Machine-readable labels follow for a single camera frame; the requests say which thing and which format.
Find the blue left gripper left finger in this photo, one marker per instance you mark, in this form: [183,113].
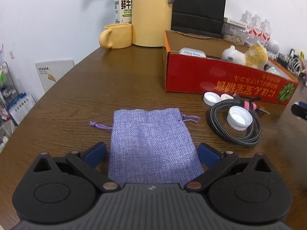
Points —
[95,154]

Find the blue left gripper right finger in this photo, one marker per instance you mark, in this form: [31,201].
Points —
[208,155]

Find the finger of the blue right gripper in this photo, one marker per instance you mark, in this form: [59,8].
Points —
[299,109]

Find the large white bottle cap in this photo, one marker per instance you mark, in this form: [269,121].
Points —
[239,118]

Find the purple drawstring pouch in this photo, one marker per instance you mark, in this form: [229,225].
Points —
[152,147]

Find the small white round cap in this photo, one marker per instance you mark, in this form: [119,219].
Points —
[226,97]

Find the iridescent plastic wrapped item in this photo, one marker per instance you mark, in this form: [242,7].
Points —
[273,70]

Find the white yellow plush alpaca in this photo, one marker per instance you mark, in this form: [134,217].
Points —
[256,56]

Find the white round robot toy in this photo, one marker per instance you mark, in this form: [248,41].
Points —
[272,48]

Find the right water bottle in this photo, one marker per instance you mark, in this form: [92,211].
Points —
[266,32]

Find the water bottle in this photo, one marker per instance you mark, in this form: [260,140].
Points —
[255,31]
[266,32]
[246,18]

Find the middle water bottle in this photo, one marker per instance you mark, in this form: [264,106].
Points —
[255,31]

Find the red cardboard box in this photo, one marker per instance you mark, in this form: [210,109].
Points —
[195,75]

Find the clear food container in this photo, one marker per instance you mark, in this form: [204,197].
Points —
[234,31]

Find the left water bottle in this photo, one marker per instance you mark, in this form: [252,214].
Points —
[246,18]

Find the white small case in box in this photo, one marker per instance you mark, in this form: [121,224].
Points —
[192,52]

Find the yellow ceramic mug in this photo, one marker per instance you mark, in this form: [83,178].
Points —
[116,36]

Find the black paper bag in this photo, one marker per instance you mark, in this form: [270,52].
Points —
[201,17]

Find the white milk carton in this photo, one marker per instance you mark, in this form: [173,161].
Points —
[123,11]

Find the yellow thermos jug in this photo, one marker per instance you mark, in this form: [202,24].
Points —
[150,18]

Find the white panel against wall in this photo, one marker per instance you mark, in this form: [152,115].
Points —
[51,71]

